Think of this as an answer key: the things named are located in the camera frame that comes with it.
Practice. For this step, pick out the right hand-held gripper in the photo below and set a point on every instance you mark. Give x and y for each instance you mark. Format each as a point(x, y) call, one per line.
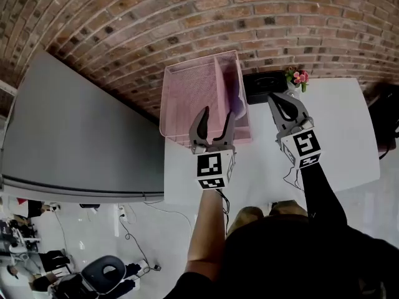
point(304, 146)

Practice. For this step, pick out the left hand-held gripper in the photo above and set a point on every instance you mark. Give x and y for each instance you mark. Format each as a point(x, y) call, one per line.
point(209, 167)

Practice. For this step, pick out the lilac spiral notebook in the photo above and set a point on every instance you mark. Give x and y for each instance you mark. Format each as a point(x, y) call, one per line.
point(239, 104)

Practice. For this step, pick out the pink mesh file tray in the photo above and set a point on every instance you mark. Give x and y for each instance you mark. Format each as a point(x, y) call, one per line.
point(184, 98)

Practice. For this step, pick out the person's left forearm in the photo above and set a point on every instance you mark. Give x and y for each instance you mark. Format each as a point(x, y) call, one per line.
point(207, 229)

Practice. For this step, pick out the person's right forearm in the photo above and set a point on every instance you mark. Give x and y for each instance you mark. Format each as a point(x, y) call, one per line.
point(324, 195)

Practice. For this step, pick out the white goblet-shaped ornament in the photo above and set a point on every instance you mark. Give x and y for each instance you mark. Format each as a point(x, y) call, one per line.
point(291, 92)

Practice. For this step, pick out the black tissue box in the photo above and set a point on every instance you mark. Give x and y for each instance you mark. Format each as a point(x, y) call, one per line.
point(265, 84)

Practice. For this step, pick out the potted pink flowers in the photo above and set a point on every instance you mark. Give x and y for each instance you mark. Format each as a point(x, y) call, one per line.
point(299, 76)

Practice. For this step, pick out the person's khaki trousers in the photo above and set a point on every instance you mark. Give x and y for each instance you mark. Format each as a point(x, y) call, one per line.
point(246, 216)

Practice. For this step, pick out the black backpack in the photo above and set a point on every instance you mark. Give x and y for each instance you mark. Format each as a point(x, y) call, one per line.
point(386, 114)

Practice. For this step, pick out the brown chair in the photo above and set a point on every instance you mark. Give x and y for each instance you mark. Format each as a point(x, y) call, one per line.
point(384, 149)

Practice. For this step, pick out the white power strip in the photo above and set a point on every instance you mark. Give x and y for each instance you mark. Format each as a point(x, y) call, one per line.
point(122, 212)

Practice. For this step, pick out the black round bin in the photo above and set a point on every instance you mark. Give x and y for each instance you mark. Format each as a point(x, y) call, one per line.
point(89, 206)

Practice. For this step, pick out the person's black shirt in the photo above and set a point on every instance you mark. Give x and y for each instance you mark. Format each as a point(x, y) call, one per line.
point(296, 260)

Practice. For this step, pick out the red item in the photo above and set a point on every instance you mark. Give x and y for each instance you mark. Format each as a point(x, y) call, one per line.
point(21, 201)

